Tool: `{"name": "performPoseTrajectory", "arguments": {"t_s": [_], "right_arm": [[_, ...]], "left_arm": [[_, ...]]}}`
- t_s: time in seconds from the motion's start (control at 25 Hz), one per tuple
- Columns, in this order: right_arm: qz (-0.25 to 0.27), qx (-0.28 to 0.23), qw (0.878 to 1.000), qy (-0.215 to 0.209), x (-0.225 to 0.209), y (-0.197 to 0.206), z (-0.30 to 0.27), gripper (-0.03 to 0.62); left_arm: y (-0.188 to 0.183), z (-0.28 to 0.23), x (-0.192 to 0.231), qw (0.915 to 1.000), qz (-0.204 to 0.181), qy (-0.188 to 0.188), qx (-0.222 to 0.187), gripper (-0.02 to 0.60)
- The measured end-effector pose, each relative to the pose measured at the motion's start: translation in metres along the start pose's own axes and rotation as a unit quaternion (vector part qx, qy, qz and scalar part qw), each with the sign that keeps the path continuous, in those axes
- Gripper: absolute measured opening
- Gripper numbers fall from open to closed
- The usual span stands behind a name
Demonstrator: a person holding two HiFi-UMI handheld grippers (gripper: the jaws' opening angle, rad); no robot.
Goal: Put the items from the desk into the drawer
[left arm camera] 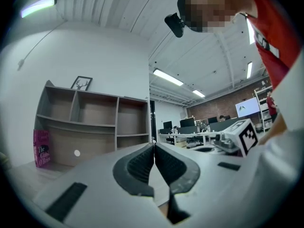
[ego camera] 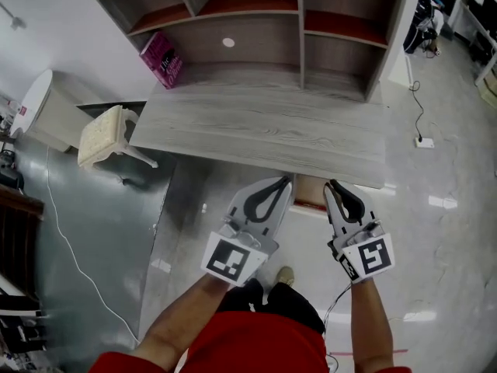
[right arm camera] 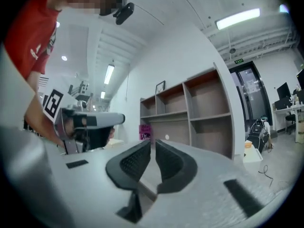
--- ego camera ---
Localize white floor cable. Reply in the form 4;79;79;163
45;145;141;345

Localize cream upholstered stool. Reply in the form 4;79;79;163
77;105;159;170

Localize thin white gripper cable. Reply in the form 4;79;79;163
324;284;353;326

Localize person's red shirt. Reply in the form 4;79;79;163
89;311;412;373

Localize grey wooden shelf hutch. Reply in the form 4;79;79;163
91;0;412;103

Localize white round table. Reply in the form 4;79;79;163
9;69;85;153

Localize black power cable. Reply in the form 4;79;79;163
409;79;426;139

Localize grey wooden desk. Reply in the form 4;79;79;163
127;62;388;190

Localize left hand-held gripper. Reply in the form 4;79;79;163
200;175;294;288

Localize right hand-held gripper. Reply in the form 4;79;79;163
323;178;396;285

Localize dark wooden cabinet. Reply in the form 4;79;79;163
0;184;46;302

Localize pink book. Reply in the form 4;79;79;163
138;30;185;90

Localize white office desk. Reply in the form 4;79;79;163
450;0;497;87

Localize person's right forearm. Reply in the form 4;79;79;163
349;277;394;369

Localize person's black shorts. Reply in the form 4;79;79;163
217;277;327;336

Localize person's left forearm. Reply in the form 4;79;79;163
134;274;234;373

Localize brown wooden drawer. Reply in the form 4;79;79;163
293;173;331;213

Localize person's beige shoe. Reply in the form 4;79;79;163
273;265;296;287

